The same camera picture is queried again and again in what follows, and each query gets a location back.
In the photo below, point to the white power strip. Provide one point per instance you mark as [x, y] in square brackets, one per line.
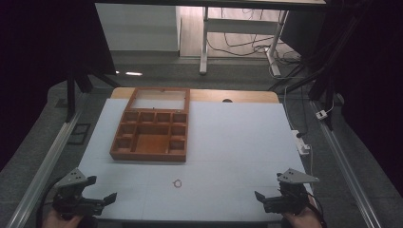
[301, 142]

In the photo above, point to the black floor frame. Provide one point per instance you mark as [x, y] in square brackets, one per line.
[79, 134]

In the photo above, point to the person's left hand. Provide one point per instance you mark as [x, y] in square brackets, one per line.
[60, 221]

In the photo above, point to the person's right hand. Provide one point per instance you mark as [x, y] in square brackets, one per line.
[301, 219]

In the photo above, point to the black metal stand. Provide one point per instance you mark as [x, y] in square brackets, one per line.
[323, 79]
[71, 91]

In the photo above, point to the wooden compartment box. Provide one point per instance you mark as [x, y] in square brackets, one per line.
[152, 133]

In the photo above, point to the white plug adapter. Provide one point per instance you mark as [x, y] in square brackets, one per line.
[321, 114]

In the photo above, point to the white table mat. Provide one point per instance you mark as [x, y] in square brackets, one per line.
[234, 142]

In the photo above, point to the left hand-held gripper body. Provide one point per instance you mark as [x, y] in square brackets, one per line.
[72, 202]

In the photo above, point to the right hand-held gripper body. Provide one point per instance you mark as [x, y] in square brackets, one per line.
[290, 198]

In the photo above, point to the white desk frame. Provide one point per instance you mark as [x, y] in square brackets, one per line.
[240, 26]

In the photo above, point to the aluminium rail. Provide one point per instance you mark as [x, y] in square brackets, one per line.
[47, 167]
[342, 158]

